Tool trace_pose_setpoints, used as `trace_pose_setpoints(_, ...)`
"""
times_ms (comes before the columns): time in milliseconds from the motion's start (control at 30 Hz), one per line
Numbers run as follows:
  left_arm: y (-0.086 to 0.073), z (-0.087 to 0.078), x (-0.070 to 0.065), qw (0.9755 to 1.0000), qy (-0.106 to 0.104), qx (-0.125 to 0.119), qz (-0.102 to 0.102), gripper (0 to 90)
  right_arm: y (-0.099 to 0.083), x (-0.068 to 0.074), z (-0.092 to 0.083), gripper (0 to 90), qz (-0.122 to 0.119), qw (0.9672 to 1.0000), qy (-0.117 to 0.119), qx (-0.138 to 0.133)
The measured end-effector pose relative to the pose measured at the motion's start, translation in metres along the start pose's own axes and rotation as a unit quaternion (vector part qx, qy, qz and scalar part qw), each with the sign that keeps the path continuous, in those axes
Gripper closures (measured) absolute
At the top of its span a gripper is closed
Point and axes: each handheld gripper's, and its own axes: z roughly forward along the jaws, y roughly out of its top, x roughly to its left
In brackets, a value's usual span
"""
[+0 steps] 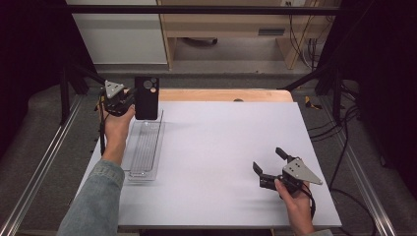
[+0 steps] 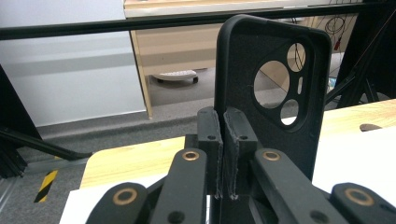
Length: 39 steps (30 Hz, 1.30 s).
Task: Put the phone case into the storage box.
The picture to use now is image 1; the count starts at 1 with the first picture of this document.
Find yellow black floor tape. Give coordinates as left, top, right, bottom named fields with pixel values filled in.
left=304, top=95, right=323, bottom=110

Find black floor cables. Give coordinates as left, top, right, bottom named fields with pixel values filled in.
left=307, top=83, right=362, bottom=191

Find black horizontal frame bar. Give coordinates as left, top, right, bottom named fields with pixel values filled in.
left=64, top=4, right=342, bottom=16

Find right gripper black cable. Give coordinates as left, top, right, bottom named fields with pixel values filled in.
left=301, top=182, right=378, bottom=236

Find wooden table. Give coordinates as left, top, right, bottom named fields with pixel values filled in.
left=158, top=88, right=294, bottom=103

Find black curtain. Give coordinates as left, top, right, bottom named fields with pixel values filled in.
left=0, top=0, right=96, bottom=160
left=318, top=0, right=417, bottom=200

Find light wooden desk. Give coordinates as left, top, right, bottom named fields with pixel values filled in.
left=156, top=0, right=342, bottom=71

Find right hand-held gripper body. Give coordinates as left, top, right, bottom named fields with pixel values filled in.
left=260, top=157, right=324, bottom=195

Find aluminium floor rail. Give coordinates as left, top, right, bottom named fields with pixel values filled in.
left=0, top=94, right=84, bottom=236
left=318, top=97, right=398, bottom=236

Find hanging cables under desk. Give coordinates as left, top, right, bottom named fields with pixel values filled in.
left=285, top=0, right=328, bottom=71

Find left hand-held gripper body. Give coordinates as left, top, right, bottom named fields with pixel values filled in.
left=98, top=80, right=135, bottom=117

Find clear plastic tray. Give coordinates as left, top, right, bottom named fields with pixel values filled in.
left=121, top=109, right=166, bottom=182

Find person's right hand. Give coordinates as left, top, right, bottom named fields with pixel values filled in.
left=274, top=178, right=314, bottom=224

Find black metal stand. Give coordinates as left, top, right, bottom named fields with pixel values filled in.
left=277, top=63, right=346, bottom=126
left=59, top=61, right=107, bottom=126

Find black phone case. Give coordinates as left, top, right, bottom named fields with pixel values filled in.
left=134, top=76, right=160, bottom=121

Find white cabinet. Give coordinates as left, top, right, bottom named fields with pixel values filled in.
left=65, top=0, right=168, bottom=65

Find person's left hand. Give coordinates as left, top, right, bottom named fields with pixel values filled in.
left=103, top=106, right=136, bottom=146

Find white table cover board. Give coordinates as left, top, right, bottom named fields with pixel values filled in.
left=77, top=100, right=342, bottom=229

